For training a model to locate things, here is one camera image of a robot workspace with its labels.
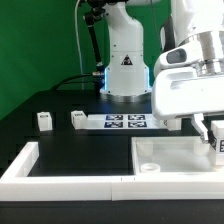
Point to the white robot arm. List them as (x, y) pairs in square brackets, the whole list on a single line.
[(192, 23)]

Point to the white sheet with markers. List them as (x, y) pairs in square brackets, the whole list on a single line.
[(123, 122)]

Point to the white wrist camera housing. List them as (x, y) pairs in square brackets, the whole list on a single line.
[(176, 58)]

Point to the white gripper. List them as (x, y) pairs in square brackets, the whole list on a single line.
[(179, 92)]

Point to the white U-shaped obstacle frame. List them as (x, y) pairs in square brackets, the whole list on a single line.
[(17, 185)]

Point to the white square tabletop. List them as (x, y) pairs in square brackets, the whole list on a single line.
[(187, 155)]

